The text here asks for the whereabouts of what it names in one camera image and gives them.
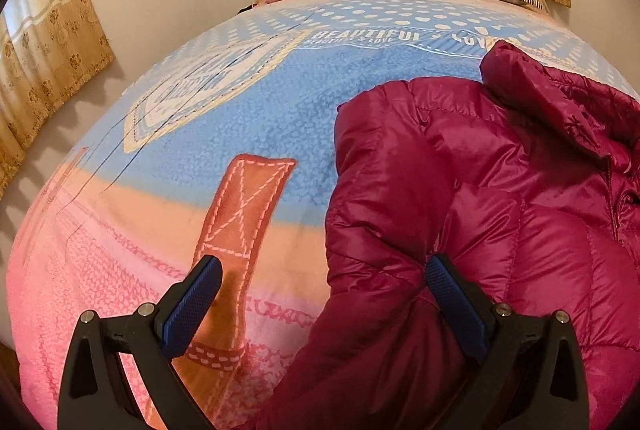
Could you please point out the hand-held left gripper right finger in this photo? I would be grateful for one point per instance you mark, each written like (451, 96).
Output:
(452, 300)

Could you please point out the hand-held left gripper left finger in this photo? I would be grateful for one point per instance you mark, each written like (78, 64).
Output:
(192, 305)

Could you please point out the magenta down jacket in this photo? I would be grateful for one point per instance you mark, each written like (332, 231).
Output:
(450, 159)

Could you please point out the pink and blue printed blanket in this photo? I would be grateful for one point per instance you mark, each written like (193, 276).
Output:
(250, 84)

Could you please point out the dark object beside bed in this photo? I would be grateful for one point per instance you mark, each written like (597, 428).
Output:
(246, 7)

